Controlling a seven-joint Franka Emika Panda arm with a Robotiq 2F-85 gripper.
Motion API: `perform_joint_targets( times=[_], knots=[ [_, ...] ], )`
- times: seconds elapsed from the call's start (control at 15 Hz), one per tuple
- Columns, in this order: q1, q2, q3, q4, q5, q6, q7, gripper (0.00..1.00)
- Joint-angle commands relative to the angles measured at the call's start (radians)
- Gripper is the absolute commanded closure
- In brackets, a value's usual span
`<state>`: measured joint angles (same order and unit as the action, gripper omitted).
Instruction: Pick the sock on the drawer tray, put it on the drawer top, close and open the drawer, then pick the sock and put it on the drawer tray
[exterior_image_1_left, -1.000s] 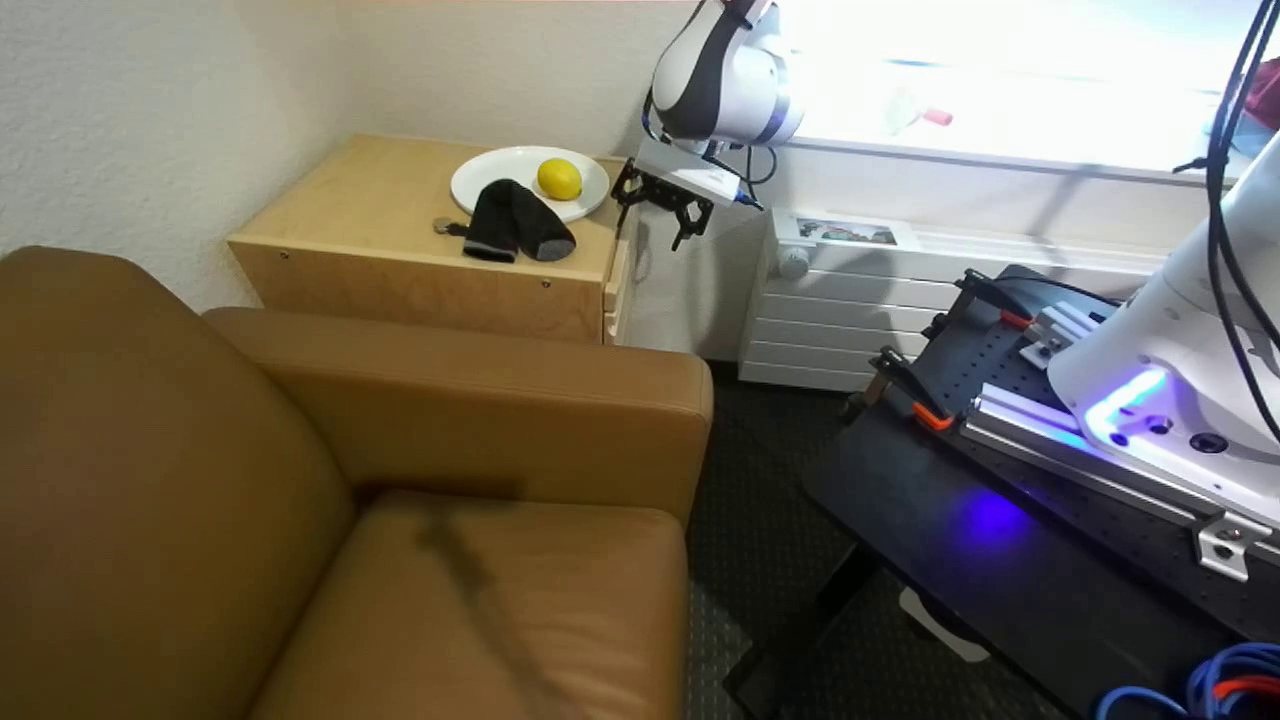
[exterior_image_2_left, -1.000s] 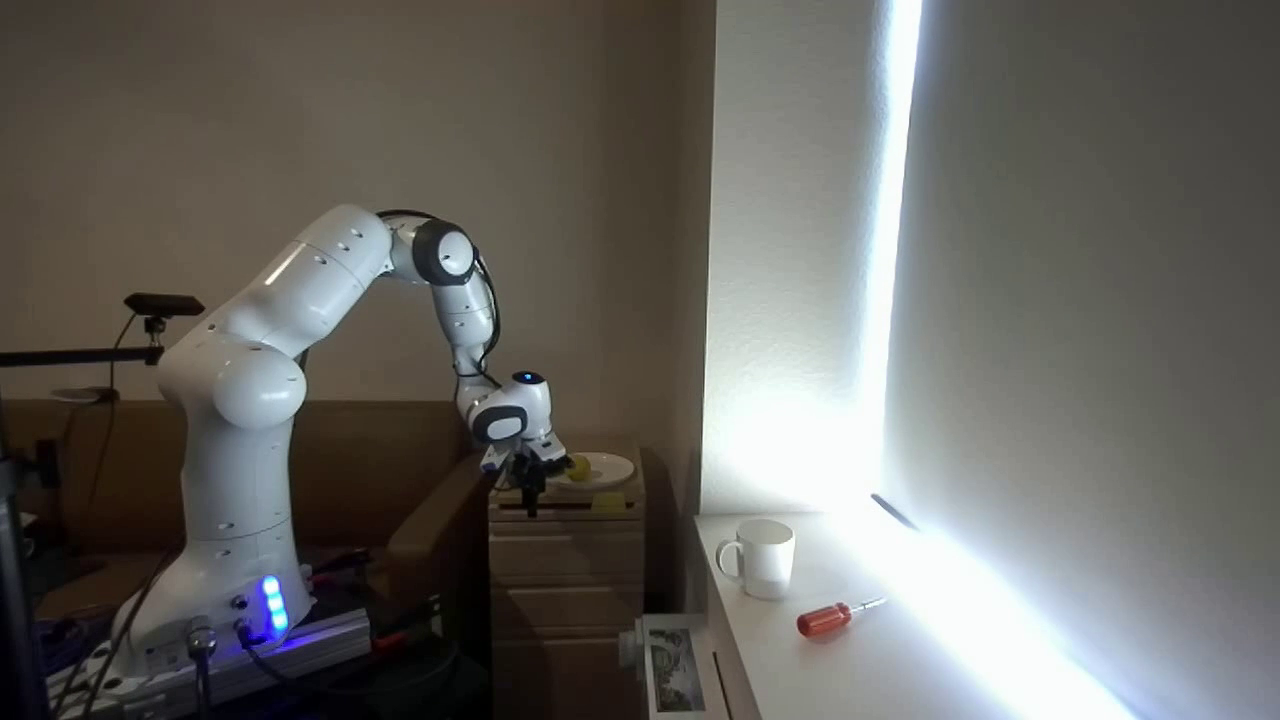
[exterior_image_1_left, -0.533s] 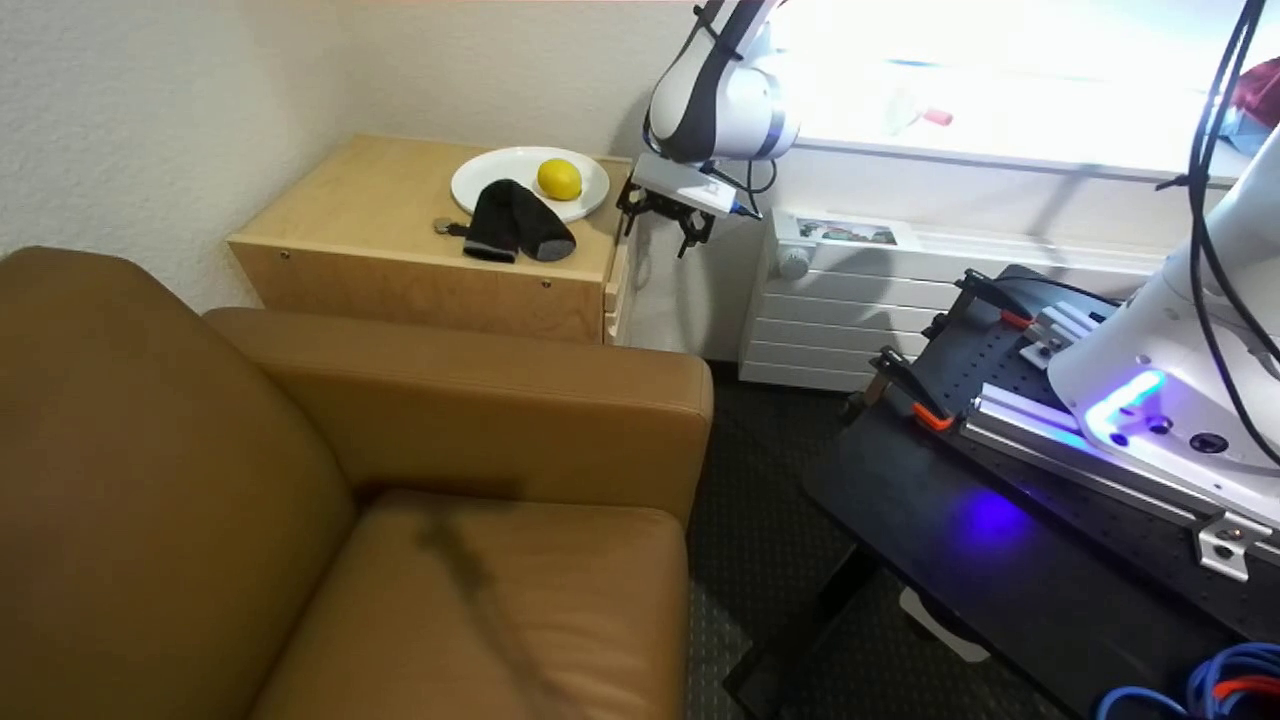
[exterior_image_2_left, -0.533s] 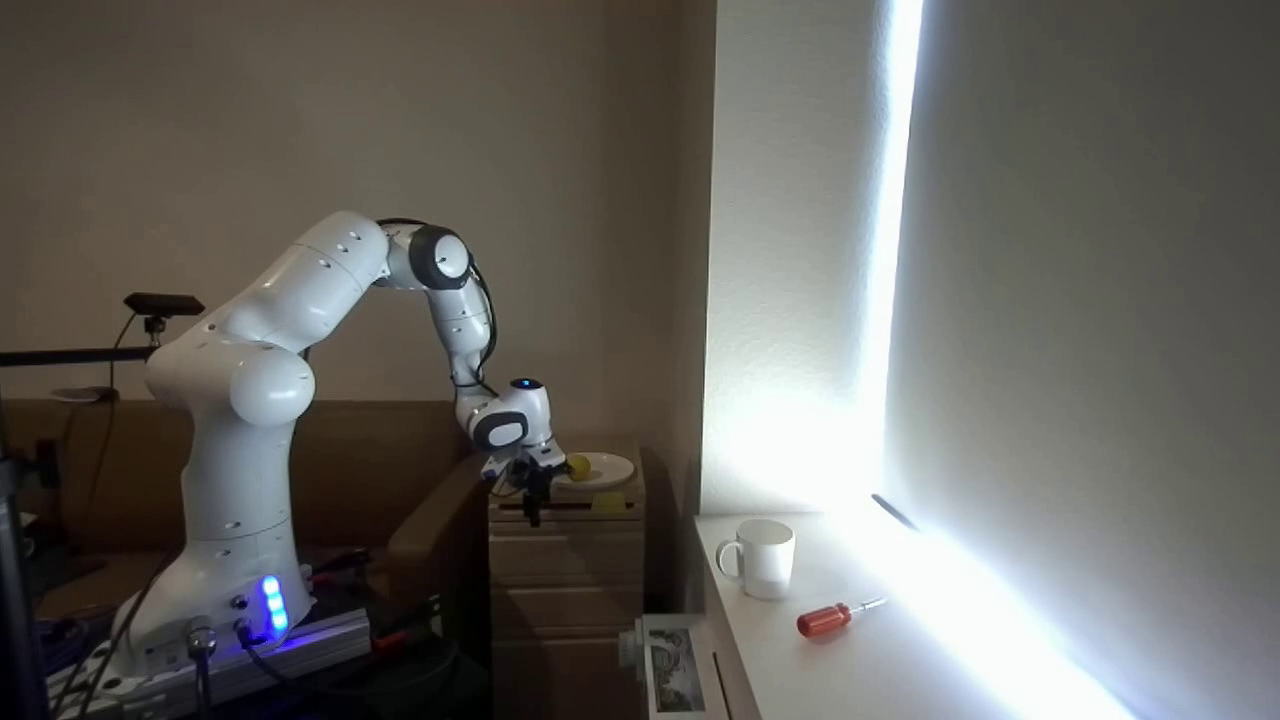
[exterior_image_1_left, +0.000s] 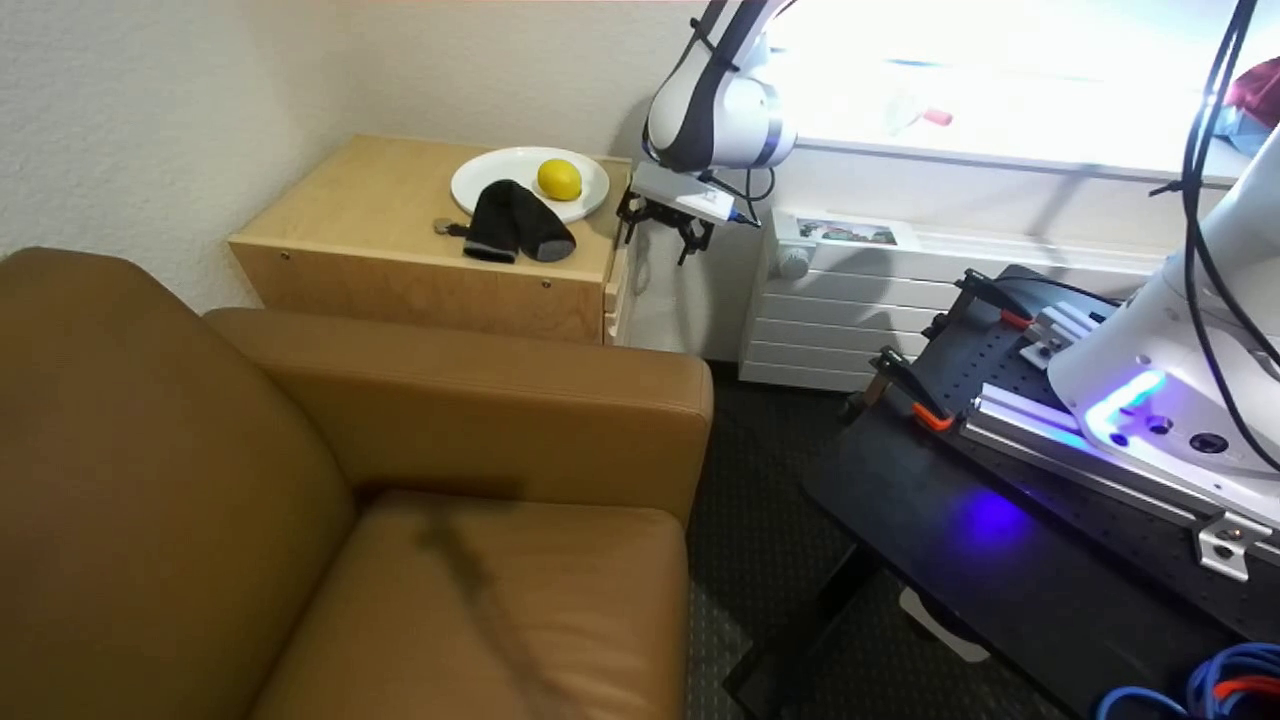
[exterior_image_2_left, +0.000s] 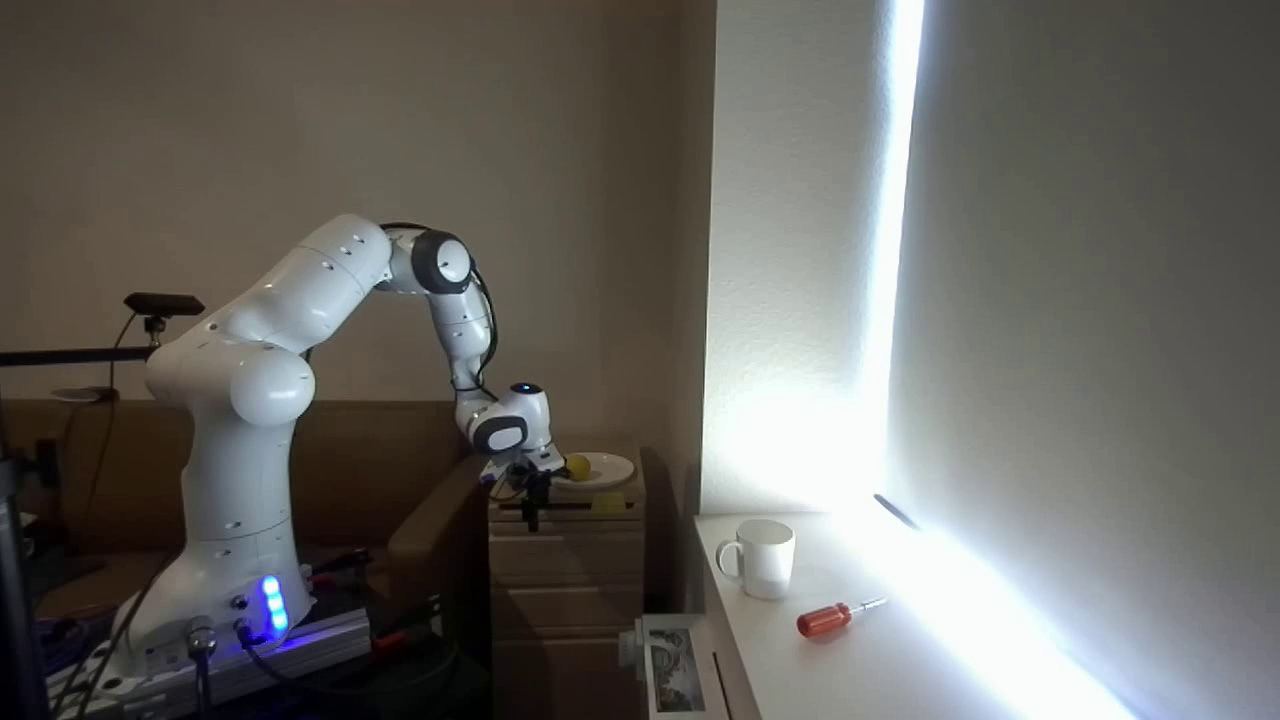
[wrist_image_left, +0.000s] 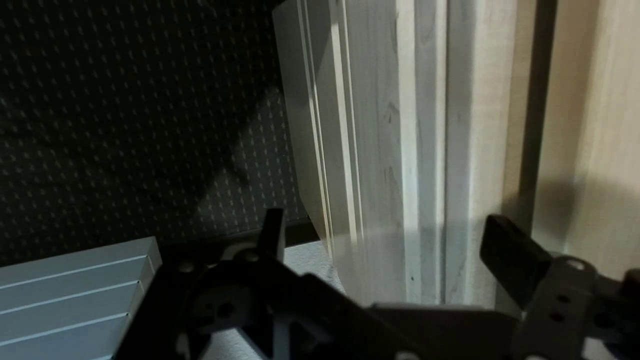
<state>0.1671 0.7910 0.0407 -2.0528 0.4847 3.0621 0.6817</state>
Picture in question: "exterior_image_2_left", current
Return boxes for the wooden drawer cabinet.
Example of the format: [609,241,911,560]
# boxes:
[487,459,642,720]

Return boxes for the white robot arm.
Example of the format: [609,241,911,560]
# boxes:
[127,214,563,661]

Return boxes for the red handled screwdriver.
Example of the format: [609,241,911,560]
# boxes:
[796,599,874,640]

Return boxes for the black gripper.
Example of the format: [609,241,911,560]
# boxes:
[482,452,563,512]

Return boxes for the white mug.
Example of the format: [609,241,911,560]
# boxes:
[714,521,796,599]

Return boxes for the yellow lemon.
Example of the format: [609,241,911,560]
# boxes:
[567,455,590,480]

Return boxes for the brown leather sofa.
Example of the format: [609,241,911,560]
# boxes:
[3,401,463,620]

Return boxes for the white plate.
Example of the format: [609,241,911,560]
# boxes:
[558,452,637,488]

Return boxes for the yellow sponge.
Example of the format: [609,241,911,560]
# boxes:
[590,491,631,516]

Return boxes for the black camera on stand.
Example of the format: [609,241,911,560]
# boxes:
[0,292,203,369]

